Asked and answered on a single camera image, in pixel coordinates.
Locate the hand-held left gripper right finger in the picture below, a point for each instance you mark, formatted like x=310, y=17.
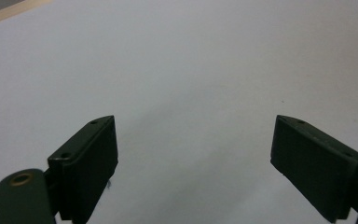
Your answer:
x=315, y=168

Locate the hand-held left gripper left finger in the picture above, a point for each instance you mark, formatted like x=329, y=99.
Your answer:
x=85, y=165

